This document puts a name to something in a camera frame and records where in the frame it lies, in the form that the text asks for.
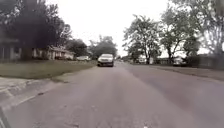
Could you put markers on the white car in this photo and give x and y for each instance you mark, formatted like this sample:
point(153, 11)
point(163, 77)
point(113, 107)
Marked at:
point(83, 58)

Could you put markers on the cracked pale concrete pavement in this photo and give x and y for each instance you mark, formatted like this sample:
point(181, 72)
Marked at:
point(16, 88)

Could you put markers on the small dark tree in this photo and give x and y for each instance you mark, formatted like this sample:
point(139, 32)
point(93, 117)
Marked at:
point(77, 47)

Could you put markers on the silver car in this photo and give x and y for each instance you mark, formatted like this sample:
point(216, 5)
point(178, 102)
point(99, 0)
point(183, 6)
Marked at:
point(105, 60)

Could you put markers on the grey asphalt road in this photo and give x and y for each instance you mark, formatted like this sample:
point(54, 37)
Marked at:
point(126, 100)

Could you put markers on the slim green tree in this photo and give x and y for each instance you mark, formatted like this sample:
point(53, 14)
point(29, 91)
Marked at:
point(175, 28)

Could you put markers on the dark round tree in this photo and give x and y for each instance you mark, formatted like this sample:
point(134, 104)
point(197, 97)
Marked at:
point(105, 46)

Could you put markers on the grass verge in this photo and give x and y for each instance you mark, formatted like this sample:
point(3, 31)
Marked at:
point(200, 71)

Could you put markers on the leafy green tree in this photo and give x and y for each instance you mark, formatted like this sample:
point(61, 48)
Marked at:
point(143, 33)

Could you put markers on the pale vehicle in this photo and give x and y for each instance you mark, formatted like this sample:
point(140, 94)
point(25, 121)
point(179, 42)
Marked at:
point(179, 61)

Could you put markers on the tall spreading tree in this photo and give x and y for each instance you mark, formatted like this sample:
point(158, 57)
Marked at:
point(213, 20)

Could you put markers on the grass lawn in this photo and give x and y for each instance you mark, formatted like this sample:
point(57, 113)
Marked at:
point(40, 68)

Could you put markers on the dark fence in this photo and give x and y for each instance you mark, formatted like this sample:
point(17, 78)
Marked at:
point(210, 61)

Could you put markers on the robot's own part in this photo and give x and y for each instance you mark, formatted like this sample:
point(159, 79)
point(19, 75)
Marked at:
point(145, 126)

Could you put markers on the large dark tree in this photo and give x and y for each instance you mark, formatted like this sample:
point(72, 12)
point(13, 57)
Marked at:
point(33, 23)

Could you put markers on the low house with pale roof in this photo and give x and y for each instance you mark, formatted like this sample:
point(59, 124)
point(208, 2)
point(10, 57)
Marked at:
point(56, 53)

